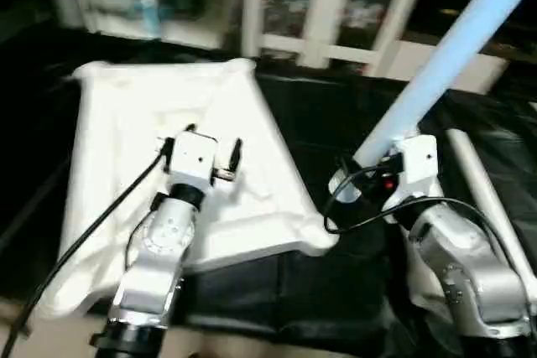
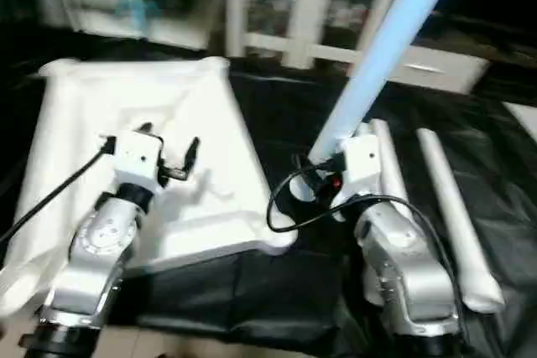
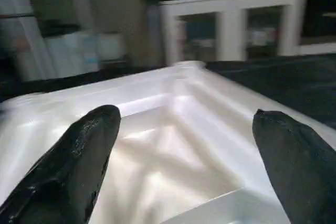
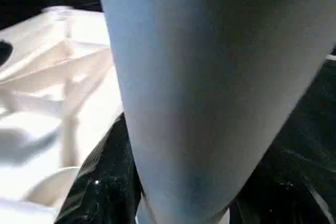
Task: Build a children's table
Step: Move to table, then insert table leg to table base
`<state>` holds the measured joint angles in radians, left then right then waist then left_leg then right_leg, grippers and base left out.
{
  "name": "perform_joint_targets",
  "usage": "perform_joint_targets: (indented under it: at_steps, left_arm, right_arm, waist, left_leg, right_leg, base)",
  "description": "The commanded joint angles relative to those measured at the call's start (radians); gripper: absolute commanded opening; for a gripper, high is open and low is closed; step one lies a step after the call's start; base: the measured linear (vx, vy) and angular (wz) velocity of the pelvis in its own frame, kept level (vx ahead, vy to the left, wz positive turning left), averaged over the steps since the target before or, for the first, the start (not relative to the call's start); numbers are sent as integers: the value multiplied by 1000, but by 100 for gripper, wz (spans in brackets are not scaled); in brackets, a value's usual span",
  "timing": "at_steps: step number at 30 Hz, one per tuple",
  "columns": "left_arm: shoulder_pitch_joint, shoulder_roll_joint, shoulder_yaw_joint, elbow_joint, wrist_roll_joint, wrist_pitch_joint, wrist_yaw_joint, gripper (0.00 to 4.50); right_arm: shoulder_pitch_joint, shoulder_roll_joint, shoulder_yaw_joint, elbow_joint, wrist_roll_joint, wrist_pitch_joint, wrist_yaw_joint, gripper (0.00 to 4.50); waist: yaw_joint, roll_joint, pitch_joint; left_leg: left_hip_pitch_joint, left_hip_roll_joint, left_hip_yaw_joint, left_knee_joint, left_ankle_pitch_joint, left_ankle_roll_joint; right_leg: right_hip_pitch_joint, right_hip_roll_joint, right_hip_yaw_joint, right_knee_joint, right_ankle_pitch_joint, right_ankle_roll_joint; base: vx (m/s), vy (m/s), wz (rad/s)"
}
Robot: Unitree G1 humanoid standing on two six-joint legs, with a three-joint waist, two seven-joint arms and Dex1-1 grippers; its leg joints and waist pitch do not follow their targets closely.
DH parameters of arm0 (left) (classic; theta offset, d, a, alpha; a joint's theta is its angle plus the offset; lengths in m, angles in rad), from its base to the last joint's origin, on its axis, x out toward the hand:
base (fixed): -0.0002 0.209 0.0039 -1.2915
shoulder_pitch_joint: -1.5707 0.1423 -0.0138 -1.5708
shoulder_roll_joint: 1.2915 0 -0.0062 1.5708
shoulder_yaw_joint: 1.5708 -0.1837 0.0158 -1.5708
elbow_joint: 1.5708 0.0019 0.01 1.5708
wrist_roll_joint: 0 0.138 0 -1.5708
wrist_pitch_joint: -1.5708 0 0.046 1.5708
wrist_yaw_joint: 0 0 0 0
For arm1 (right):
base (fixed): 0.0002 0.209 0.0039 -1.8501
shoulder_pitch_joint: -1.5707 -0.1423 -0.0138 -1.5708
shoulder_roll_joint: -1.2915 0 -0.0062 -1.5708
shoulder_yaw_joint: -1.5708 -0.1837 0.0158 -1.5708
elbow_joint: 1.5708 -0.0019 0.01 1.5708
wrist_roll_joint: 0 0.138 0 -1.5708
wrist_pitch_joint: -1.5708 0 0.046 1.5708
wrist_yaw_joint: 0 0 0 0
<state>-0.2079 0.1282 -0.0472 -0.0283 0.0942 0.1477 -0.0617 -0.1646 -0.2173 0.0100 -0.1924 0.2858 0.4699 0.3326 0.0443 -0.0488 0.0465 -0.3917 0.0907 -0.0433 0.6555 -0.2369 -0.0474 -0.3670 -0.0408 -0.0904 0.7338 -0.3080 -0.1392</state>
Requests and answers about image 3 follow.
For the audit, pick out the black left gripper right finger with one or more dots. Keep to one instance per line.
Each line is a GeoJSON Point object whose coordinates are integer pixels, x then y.
{"type": "Point", "coordinates": [299, 166]}

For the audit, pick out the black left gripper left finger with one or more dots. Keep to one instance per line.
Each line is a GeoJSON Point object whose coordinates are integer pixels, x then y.
{"type": "Point", "coordinates": [68, 171]}

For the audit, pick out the white plastic table top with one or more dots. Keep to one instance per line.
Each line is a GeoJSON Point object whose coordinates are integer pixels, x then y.
{"type": "Point", "coordinates": [178, 145]}

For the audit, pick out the white drawer unit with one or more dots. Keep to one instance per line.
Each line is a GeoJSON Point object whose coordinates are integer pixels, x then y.
{"type": "Point", "coordinates": [317, 49]}

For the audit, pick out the white glass-door cabinet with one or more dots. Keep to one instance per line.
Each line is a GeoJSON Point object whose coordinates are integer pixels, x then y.
{"type": "Point", "coordinates": [231, 24]}

